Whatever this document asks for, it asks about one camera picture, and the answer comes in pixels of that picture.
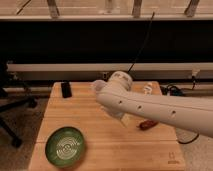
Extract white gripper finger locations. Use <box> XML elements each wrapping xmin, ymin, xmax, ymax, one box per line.
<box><xmin>121</xmin><ymin>114</ymin><xmax>130</xmax><ymax>127</ymax></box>

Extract green ceramic bowl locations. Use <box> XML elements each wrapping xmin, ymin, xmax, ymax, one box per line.
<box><xmin>45</xmin><ymin>127</ymin><xmax>85</xmax><ymax>168</ymax></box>

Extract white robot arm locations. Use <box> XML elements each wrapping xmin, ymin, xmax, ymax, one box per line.
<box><xmin>92</xmin><ymin>71</ymin><xmax>213</xmax><ymax>138</ymax></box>

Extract white plastic bottle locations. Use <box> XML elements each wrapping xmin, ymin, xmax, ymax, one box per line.
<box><xmin>144</xmin><ymin>82</ymin><xmax>152</xmax><ymax>94</ymax></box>

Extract clear plastic cup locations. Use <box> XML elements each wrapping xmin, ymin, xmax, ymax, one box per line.
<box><xmin>91</xmin><ymin>80</ymin><xmax>106</xmax><ymax>93</ymax></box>

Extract blue power strip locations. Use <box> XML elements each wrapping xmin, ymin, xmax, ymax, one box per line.
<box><xmin>161</xmin><ymin>85</ymin><xmax>184</xmax><ymax>96</ymax></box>

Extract black phone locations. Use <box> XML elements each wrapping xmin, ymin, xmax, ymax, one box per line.
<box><xmin>61</xmin><ymin>82</ymin><xmax>72</xmax><ymax>98</ymax></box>

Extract black office chair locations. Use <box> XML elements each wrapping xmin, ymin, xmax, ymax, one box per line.
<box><xmin>0</xmin><ymin>61</ymin><xmax>37</xmax><ymax>148</ymax></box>

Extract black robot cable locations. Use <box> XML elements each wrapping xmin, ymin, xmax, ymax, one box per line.
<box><xmin>177</xmin><ymin>133</ymin><xmax>200</xmax><ymax>146</ymax></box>

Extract black hanging cable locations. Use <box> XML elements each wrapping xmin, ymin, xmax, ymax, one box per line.
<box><xmin>127</xmin><ymin>11</ymin><xmax>156</xmax><ymax>74</ymax></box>

